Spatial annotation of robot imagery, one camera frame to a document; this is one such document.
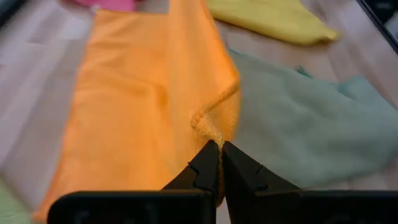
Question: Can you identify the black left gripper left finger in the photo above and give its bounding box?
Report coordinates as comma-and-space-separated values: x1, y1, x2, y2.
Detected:
47, 139, 220, 224

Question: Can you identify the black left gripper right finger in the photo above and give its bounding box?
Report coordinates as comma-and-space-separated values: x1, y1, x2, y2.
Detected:
222, 141, 398, 224

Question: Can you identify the sage green towel teal edge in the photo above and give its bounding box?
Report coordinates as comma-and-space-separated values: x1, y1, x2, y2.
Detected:
228, 49, 398, 189

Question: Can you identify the orange microfiber towel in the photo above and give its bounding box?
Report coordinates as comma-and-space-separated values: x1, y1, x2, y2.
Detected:
30, 0, 242, 223

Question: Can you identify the lime green microfiber towel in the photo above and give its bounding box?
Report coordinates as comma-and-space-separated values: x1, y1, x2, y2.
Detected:
0, 179, 34, 224

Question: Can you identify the yellow microfiber towel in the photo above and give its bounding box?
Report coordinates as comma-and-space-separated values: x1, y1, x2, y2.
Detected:
205, 0, 340, 47

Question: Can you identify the pink microfiber towel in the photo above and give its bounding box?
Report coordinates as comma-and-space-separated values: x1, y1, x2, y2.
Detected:
63, 0, 139, 12

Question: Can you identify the black metal table frame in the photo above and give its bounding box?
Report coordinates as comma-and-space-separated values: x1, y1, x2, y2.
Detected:
0, 0, 398, 55

